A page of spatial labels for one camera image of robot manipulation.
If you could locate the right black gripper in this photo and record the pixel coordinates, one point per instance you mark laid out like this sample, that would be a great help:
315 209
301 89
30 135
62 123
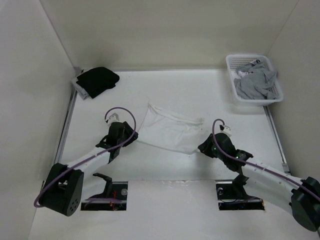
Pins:
204 147

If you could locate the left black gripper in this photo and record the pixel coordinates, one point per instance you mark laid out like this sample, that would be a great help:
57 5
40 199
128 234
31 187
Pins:
129 133

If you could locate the white tank top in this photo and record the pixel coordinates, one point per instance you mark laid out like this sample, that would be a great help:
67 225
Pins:
170 131

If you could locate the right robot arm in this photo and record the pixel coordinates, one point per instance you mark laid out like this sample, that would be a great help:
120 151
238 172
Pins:
298 197

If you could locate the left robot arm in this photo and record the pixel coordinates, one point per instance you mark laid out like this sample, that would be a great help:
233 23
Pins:
78 183

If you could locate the folded grey tank top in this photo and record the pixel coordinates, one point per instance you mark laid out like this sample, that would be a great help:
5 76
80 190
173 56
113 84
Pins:
80 90

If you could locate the folded black tank top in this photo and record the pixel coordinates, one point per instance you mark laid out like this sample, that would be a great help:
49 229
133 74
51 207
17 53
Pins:
97 80

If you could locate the grey tank top in basket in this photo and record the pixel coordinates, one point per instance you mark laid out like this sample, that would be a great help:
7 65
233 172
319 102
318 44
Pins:
255 81

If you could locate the white plastic basket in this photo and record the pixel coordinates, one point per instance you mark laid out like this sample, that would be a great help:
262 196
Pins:
233 61

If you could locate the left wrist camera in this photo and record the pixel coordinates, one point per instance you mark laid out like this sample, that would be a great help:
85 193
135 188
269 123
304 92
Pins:
113 118

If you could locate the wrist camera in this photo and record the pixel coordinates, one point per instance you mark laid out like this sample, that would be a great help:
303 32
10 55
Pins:
113 118
225 129

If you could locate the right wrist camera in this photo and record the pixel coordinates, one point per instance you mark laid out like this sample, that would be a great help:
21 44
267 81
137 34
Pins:
225 129

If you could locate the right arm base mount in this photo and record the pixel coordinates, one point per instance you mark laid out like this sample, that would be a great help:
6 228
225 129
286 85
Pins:
231 196

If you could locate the left metal table rail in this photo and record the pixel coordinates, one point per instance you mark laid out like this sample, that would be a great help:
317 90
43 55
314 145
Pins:
64 128

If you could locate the metal table rail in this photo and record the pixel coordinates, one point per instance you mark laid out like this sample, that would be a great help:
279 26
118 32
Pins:
64 128
277 139

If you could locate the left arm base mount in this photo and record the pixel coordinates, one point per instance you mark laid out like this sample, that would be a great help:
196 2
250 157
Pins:
101 193

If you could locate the right metal table rail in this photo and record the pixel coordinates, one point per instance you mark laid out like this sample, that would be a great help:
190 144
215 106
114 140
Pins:
277 139

